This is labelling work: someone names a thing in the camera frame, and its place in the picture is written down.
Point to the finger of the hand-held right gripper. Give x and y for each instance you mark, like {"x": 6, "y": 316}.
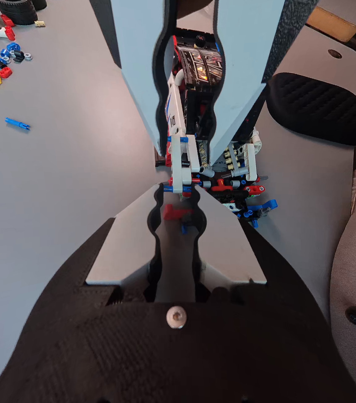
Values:
{"x": 137, "y": 56}
{"x": 247, "y": 63}

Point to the grey desk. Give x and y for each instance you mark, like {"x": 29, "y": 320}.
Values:
{"x": 55, "y": 189}

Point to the tan box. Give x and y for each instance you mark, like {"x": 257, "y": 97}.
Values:
{"x": 325, "y": 22}

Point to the white brick beam assembly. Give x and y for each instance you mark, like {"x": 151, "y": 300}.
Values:
{"x": 178, "y": 163}

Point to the black chair armrest pad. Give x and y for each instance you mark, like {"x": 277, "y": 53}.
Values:
{"x": 316, "y": 107}

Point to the toy brick car model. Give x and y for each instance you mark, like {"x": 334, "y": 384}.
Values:
{"x": 201, "y": 67}

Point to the long blue brick pin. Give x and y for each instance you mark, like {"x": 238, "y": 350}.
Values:
{"x": 16, "y": 122}

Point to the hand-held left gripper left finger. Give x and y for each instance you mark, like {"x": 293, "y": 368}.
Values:
{"x": 124, "y": 248}

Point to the tan flat brick connector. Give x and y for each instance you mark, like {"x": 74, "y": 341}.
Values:
{"x": 40, "y": 23}

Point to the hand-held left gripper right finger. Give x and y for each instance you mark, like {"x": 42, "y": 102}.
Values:
{"x": 228, "y": 252}

